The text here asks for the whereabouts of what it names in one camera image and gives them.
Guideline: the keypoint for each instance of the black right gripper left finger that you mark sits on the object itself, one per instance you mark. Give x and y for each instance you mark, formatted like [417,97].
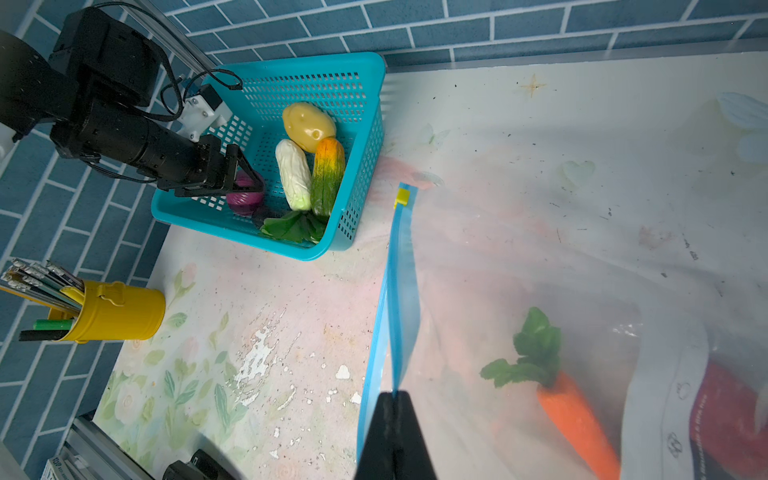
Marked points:
[377,460]

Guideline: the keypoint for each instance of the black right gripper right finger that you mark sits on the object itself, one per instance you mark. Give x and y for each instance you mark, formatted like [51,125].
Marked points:
[412,460]

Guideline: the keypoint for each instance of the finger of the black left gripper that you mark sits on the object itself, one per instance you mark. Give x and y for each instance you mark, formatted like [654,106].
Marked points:
[207,192]
[236,162]

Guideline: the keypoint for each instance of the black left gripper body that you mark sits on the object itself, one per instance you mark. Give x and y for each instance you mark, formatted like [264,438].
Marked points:
[103,129]

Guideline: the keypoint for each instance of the purple toy eggplant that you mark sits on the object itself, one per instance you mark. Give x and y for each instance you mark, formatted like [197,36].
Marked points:
[246,203]

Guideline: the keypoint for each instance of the white toy daikon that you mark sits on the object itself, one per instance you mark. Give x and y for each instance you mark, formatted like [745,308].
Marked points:
[294,174]

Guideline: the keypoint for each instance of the orange toy carrot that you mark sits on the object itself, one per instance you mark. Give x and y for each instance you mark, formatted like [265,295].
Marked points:
[538,346]

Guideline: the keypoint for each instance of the clear zip top bag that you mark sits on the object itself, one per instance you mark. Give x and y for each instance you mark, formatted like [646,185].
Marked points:
[640,233]

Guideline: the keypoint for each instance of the red toy strawberry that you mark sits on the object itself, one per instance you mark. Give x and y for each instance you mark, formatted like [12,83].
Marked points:
[722,425]

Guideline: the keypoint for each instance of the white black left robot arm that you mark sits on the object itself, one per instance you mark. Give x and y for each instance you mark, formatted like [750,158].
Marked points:
[32,92]

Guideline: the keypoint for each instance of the orange green toy corn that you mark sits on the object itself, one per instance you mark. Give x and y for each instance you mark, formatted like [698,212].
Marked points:
[327,175]

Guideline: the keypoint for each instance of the teal plastic basket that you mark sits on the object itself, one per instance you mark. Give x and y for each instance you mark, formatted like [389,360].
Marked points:
[344,86]

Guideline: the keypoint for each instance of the yellow pen cup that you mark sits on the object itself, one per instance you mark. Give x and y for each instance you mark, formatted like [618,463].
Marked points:
[83,310]

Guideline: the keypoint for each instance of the black stapler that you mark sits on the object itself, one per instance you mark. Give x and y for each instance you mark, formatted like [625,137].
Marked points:
[201,466]

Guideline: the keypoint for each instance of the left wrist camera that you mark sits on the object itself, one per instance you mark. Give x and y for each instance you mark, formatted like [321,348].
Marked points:
[116,67]

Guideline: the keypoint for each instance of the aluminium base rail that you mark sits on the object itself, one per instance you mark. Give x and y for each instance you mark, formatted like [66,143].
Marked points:
[88,453]

